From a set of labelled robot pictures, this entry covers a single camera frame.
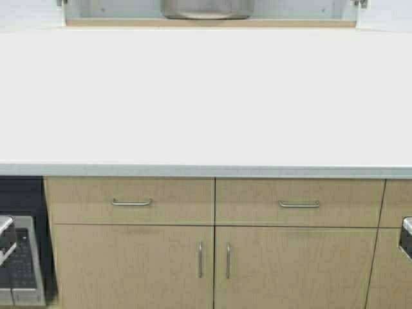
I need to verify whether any left lower wooden drawer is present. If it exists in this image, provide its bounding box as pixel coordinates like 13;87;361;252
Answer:
46;176;214;225

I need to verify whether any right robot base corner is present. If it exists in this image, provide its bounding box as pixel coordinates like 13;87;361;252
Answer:
398;216;412;260

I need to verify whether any right drawer metal handle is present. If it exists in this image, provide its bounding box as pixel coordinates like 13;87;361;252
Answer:
278;200;320;209

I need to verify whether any far right lower cabinet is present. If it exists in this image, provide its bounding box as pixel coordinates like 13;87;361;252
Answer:
366;180;411;308

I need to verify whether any cabinet door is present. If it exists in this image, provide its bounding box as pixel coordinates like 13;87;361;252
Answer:
54;225;213;308
215;227;376;308

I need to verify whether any left drawer metal handle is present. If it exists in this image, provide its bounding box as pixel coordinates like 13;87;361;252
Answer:
111;198;153;207

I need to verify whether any dark grey cooking pot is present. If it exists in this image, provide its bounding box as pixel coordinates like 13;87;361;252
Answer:
160;0;255;20

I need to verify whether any right lower cabinet door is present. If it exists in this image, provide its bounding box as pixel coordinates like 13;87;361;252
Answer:
215;227;376;308

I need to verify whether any drawer metal handle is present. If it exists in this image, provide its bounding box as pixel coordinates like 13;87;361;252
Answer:
111;198;153;207
278;200;320;209

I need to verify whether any wooden drawer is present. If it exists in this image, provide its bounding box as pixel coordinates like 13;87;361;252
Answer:
46;176;214;225
216;179;384;228

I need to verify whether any right lower wooden drawer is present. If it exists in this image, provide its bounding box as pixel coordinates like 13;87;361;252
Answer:
216;179;384;228

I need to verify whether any left lower cabinet door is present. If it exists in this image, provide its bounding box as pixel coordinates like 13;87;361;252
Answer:
54;225;213;308

